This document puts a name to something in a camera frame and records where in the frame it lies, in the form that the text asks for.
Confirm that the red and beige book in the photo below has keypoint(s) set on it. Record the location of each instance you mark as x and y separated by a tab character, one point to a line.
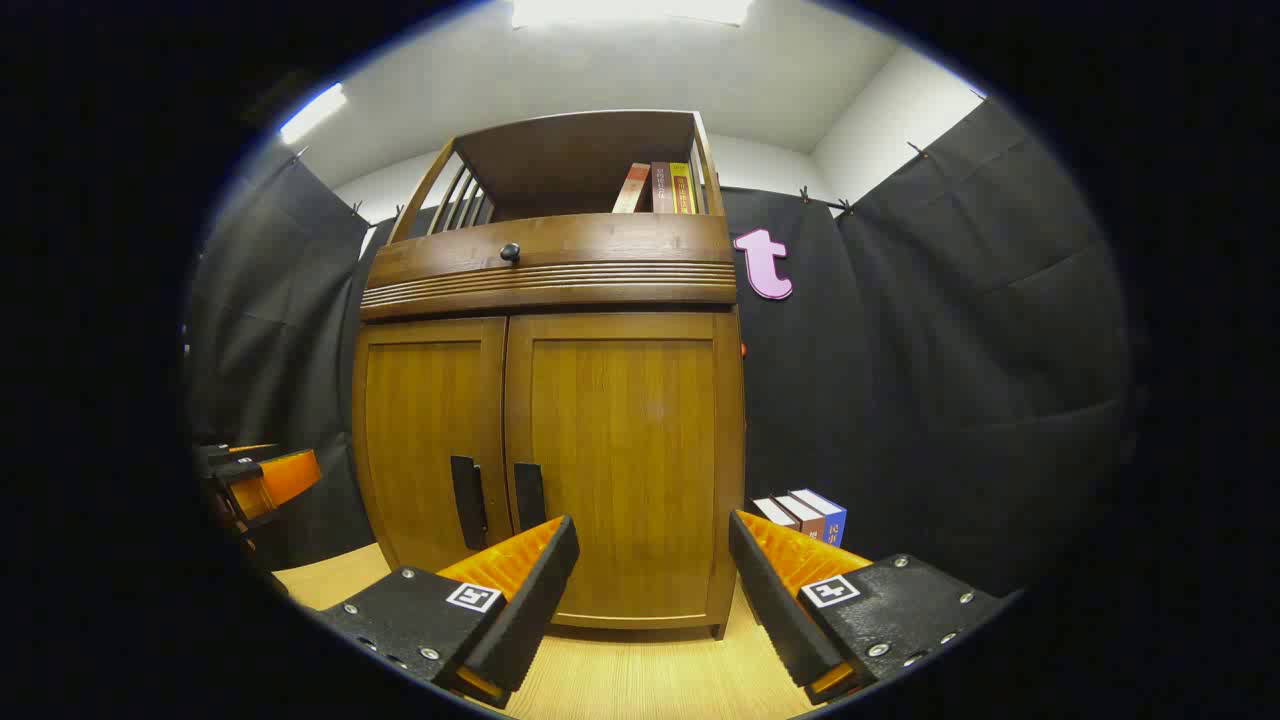
632	190

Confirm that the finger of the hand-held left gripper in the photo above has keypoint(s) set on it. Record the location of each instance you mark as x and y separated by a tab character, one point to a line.
225	455
285	480

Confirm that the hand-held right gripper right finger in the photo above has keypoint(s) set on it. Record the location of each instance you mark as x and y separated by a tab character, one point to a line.
775	600

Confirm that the white-topped brown book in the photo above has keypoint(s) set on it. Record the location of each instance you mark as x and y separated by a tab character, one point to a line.
772	511

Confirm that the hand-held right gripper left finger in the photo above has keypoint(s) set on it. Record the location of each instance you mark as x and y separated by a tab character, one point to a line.
520	610

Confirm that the blue book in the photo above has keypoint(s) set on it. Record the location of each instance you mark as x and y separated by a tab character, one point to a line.
830	515

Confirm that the dark brown book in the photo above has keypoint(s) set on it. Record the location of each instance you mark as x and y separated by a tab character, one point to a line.
660	188

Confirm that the wooden shoe cabinet door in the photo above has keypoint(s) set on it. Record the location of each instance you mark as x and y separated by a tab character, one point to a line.
620	420
420	420

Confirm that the wide ceiling light panel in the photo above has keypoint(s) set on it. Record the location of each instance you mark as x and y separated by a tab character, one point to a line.
630	10

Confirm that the black backdrop cloth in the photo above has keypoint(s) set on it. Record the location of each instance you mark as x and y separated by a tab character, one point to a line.
950	350

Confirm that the narrow ceiling light panel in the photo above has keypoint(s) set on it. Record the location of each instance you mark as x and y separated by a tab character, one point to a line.
312	112

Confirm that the black drawer knob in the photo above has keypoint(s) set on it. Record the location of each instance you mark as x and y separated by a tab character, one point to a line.
510	252

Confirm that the wooden double-door shoe cabinet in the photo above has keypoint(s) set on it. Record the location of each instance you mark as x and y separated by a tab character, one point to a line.
560	170

